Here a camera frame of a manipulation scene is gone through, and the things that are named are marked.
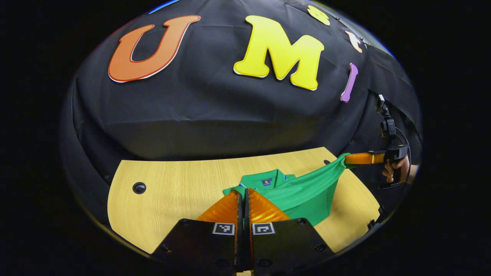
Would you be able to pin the black backdrop cloth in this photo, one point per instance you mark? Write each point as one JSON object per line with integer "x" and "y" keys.
{"x": 211, "y": 107}

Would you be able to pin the green T-shirt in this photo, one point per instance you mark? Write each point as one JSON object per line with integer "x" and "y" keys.
{"x": 307, "y": 191}

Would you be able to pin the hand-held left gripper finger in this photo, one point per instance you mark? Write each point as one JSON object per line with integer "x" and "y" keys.
{"x": 240, "y": 214}
{"x": 247, "y": 214}

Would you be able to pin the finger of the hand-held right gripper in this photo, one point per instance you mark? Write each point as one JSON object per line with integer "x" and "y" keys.
{"x": 364, "y": 158}

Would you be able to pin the black table edge clamp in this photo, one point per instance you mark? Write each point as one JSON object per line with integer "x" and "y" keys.
{"x": 375, "y": 220}

